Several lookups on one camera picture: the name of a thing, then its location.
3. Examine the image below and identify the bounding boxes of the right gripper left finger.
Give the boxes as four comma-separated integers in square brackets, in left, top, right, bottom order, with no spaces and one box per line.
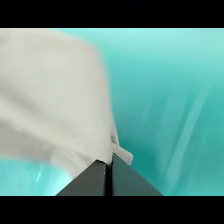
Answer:
[56,159,108,197]

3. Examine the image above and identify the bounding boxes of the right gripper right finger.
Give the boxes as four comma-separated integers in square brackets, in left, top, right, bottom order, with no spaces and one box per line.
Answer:
[111,153,164,197]

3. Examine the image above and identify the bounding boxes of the beige shirt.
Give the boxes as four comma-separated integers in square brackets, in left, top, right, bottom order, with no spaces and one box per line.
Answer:
[0,28,134,179]

